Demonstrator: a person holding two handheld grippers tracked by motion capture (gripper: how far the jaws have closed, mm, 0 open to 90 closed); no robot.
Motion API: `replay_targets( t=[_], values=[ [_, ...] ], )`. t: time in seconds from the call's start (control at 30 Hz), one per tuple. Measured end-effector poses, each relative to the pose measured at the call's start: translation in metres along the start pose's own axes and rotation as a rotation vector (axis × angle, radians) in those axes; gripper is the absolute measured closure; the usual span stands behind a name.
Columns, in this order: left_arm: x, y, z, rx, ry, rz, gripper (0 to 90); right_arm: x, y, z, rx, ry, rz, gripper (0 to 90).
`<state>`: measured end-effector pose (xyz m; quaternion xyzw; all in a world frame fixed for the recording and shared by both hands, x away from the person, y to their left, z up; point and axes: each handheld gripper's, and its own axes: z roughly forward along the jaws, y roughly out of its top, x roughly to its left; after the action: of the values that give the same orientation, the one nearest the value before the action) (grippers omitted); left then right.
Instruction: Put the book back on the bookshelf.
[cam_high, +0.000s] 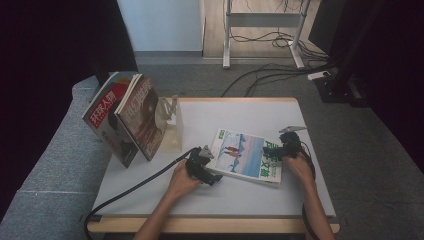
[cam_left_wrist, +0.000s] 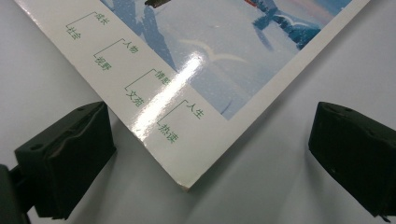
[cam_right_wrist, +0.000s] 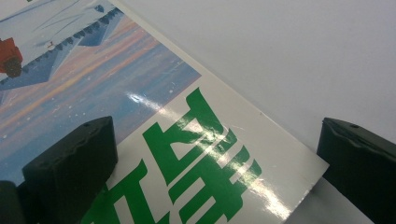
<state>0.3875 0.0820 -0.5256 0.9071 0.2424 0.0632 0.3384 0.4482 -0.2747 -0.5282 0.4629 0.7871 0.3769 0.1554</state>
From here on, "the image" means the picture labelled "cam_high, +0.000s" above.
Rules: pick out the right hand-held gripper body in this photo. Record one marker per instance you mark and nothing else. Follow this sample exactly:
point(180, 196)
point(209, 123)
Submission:
point(291, 145)

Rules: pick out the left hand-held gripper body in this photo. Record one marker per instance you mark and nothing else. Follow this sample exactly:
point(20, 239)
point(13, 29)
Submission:
point(198, 165)

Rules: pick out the white book with green title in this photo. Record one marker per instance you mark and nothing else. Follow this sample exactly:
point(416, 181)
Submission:
point(246, 156)

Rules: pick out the beige expandable book rack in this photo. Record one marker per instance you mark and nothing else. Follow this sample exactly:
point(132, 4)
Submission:
point(173, 140)

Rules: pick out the red tunnel art magazine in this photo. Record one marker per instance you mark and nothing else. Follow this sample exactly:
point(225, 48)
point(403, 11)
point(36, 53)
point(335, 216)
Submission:
point(143, 120)

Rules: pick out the portrait magazine with red banner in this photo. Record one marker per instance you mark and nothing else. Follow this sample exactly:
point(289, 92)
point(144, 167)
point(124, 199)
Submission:
point(100, 113)

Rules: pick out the person's left hand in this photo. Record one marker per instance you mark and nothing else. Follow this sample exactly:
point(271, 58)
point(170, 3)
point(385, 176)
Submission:
point(181, 181)

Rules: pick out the person's right hand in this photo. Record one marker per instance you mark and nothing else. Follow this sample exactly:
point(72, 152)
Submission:
point(301, 168)

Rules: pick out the black stand with heavy base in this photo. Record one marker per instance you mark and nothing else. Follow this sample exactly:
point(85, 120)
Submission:
point(336, 88)

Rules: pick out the white power strip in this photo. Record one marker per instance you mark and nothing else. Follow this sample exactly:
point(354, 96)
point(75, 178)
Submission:
point(318, 75)

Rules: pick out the black panel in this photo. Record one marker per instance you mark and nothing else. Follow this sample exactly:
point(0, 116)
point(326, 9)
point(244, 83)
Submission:
point(325, 23)

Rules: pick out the black curtain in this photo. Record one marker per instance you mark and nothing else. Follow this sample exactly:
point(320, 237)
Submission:
point(50, 50)
point(400, 66)

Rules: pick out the white metal desk frame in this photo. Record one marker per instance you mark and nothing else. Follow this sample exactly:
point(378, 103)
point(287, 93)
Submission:
point(260, 19)

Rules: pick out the black stand with base plate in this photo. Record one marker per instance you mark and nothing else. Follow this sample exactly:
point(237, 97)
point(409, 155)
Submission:
point(100, 71)

